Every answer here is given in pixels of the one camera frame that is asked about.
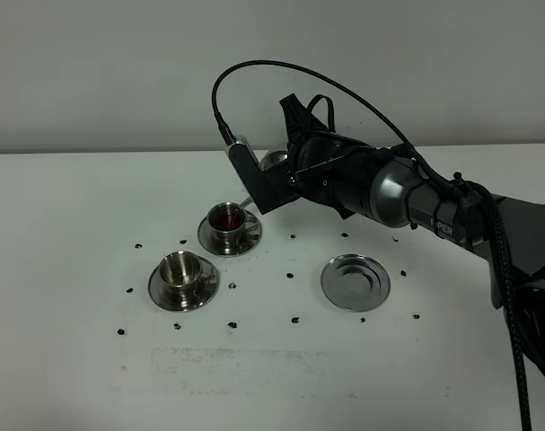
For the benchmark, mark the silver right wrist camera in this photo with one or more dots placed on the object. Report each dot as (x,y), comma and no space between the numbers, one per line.
(250,173)

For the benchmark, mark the rear stainless steel saucer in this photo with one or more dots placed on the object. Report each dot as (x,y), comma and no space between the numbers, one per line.
(236,249)

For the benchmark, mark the front stainless steel teacup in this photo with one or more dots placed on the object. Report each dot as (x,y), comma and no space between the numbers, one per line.
(183,270)

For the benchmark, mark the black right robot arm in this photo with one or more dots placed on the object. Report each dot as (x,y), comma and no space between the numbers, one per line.
(392,187)

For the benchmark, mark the steel teapot saucer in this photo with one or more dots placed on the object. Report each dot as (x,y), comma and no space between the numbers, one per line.
(355,283)

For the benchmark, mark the stainless steel teapot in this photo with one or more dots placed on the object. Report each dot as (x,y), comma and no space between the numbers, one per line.
(275,167)

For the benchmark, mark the stainless steel teacup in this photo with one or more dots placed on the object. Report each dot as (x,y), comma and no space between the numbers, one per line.
(183,270)
(230,223)

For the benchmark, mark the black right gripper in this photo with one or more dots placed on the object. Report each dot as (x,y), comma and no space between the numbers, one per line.
(311,163)

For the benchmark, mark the stainless steel saucer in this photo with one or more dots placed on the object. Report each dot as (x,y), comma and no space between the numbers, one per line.
(236,249)
(175,301)

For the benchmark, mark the rear stainless steel teacup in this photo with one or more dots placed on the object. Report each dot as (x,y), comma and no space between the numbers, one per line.
(230,223)

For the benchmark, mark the front stainless steel saucer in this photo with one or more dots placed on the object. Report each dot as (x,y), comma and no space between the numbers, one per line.
(175,301)

